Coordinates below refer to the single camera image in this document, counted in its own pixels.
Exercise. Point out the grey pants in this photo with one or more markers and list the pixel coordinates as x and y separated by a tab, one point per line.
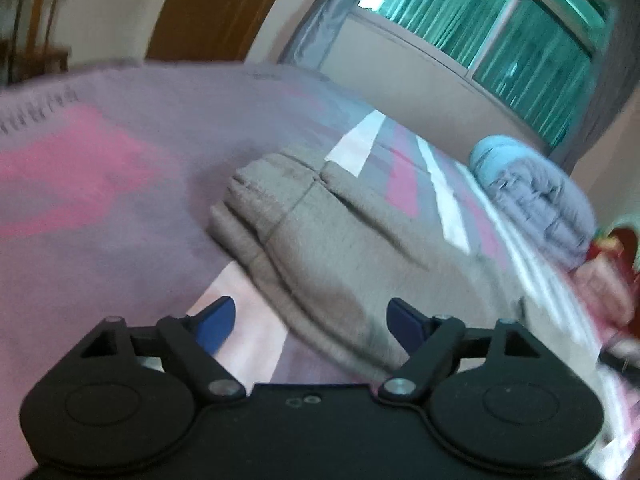
340	255

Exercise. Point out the folded blue duvet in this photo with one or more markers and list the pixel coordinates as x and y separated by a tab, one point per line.
535	195

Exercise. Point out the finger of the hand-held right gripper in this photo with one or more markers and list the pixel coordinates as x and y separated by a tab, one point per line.
620	360

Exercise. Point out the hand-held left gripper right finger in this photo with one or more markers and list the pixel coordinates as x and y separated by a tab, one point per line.
406	326

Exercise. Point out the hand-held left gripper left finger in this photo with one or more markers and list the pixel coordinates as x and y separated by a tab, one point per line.
216	325

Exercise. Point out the wooden chair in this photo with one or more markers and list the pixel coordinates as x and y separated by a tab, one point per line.
35	45

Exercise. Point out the window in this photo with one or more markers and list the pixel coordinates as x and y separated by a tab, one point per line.
500	35

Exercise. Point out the wooden door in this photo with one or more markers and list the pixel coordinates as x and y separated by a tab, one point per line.
215	10

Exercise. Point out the grey-blue curtain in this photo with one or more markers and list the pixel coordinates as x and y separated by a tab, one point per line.
325	15
610	85

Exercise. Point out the folded red cloth pile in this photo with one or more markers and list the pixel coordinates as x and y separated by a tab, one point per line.
617	247

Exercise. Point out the striped bed sheet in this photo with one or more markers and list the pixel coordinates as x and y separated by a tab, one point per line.
100	260

